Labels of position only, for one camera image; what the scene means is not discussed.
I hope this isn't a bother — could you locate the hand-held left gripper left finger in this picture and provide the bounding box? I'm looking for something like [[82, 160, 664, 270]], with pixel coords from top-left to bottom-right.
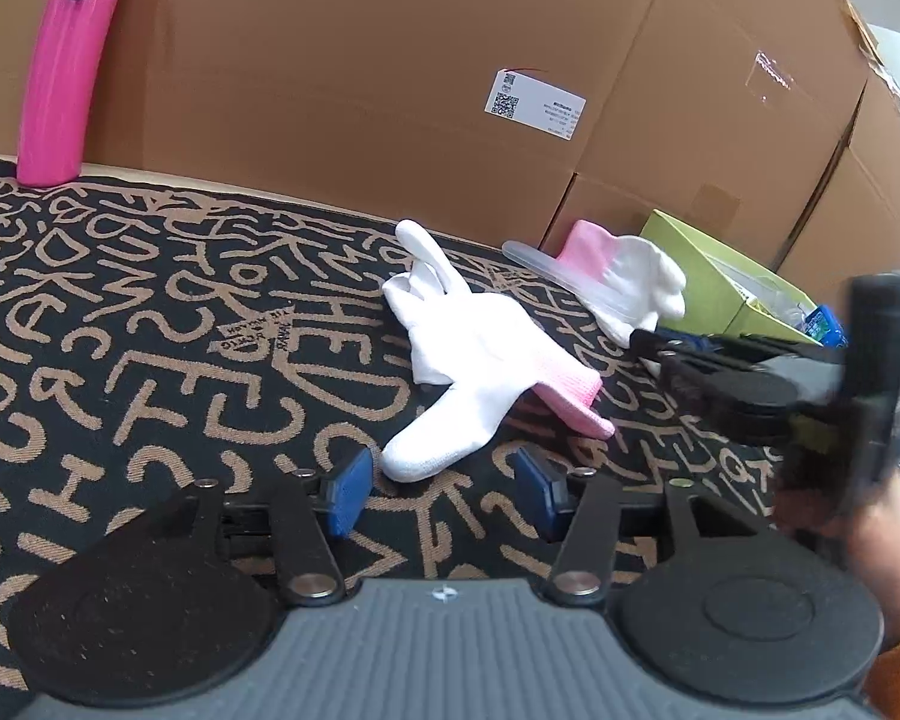
[[82, 446, 374, 608]]

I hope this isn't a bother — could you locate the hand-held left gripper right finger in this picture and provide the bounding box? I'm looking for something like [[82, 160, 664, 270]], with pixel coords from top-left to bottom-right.
[[515, 446, 788, 607]]

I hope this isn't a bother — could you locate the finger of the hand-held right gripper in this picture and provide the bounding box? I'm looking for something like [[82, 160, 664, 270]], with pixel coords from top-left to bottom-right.
[[630, 328, 845, 370], [654, 352, 732, 425]]

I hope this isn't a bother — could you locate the light green shoebox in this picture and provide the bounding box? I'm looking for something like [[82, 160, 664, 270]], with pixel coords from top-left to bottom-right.
[[640, 210, 845, 350]]

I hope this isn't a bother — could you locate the bright blue box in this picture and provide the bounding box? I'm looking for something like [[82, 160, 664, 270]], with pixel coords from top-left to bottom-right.
[[799, 305, 848, 348]]

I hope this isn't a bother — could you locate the white glove with pink cuff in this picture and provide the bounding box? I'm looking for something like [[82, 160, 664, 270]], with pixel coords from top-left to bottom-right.
[[559, 220, 688, 374], [380, 220, 617, 483]]

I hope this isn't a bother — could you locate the person's right forearm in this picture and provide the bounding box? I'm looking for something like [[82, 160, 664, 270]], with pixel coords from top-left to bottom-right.
[[846, 478, 900, 720]]

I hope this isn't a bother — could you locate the cardboard box with torn tape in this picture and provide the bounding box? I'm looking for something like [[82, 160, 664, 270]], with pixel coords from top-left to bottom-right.
[[776, 0, 900, 316]]

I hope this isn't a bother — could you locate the white shipping label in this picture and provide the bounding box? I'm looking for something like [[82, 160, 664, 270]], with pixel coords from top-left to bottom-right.
[[484, 67, 587, 142]]

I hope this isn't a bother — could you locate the pink thermos bottle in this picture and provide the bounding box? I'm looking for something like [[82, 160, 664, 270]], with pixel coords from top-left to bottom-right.
[[16, 0, 129, 188]]

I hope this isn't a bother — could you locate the large cardboard wall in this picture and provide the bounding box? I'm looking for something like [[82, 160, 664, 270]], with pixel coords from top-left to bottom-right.
[[0, 0, 871, 278]]

